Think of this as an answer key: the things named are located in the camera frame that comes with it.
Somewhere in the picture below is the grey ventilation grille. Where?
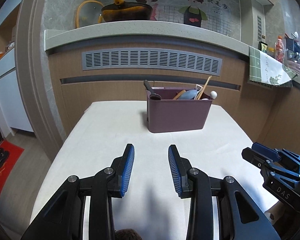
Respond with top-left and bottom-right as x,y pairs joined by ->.
82,48 -> 223,76

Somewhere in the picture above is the purple plastic utensil holder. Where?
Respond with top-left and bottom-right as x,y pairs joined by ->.
146,87 -> 213,133

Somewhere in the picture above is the steel spoon white ball handle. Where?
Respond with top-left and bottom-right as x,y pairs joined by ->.
203,91 -> 218,100

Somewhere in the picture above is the grey blue plastic spoon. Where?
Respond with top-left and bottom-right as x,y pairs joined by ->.
178,89 -> 198,100

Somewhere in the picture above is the steel ladle in holder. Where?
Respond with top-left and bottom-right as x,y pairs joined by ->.
143,80 -> 161,100

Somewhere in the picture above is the wooden chopstick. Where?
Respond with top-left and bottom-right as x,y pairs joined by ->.
197,75 -> 212,100

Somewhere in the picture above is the yellow handled frying pan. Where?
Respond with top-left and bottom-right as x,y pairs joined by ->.
101,0 -> 153,22

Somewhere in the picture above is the glass pan lid yellow rim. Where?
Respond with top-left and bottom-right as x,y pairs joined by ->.
75,0 -> 103,28

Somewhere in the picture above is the wooden spoon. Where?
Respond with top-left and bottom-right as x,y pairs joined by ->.
173,89 -> 186,100

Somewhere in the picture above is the white cabinet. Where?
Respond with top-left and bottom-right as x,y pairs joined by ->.
0,2 -> 33,137

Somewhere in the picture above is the orange bottle on counter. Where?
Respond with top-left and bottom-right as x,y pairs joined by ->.
275,35 -> 285,63

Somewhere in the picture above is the cartoon wall sticker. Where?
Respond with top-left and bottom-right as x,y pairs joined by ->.
126,0 -> 241,40

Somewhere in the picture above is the green checked towel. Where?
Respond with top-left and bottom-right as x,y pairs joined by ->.
249,46 -> 297,87

